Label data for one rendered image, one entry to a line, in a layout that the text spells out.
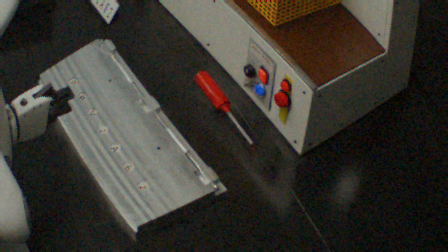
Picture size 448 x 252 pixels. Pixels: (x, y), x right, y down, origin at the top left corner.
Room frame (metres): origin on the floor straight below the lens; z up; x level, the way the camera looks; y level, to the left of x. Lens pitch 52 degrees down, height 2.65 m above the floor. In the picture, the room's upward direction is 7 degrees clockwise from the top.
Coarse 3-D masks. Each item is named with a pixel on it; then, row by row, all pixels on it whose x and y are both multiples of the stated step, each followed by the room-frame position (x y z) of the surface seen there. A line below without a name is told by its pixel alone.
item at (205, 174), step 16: (112, 48) 1.52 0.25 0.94; (144, 96) 1.40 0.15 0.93; (160, 112) 1.38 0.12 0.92; (64, 128) 1.30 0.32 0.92; (80, 160) 1.25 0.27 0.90; (192, 160) 1.27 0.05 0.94; (96, 176) 1.20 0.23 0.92; (208, 176) 1.24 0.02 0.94; (224, 192) 1.22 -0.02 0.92; (192, 208) 1.18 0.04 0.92; (128, 224) 1.11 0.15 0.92; (160, 224) 1.13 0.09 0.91
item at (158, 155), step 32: (64, 64) 1.46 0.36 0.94; (96, 64) 1.46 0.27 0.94; (96, 96) 1.38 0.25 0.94; (128, 96) 1.39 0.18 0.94; (96, 128) 1.30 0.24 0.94; (128, 128) 1.31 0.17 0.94; (160, 128) 1.32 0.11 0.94; (96, 160) 1.23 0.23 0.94; (128, 160) 1.24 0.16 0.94; (160, 160) 1.25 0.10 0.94; (128, 192) 1.17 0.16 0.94; (160, 192) 1.18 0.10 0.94; (192, 192) 1.19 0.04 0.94
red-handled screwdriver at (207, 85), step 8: (200, 72) 1.48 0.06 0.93; (200, 80) 1.46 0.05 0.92; (208, 80) 1.46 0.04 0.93; (200, 88) 1.45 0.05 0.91; (208, 88) 1.44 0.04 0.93; (216, 88) 1.44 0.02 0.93; (208, 96) 1.43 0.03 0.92; (216, 96) 1.42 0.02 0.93; (224, 96) 1.43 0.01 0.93; (216, 104) 1.41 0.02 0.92; (224, 104) 1.41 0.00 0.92; (224, 112) 1.40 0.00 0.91; (232, 120) 1.38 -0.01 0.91; (240, 128) 1.37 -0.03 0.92; (248, 136) 1.35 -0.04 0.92
